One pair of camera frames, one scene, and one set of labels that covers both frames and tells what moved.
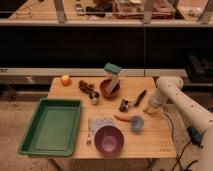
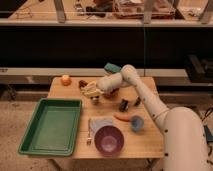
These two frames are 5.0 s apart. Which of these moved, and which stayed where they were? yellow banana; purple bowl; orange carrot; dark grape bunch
Moved: yellow banana
Stayed: orange carrot; purple bowl; dark grape bunch
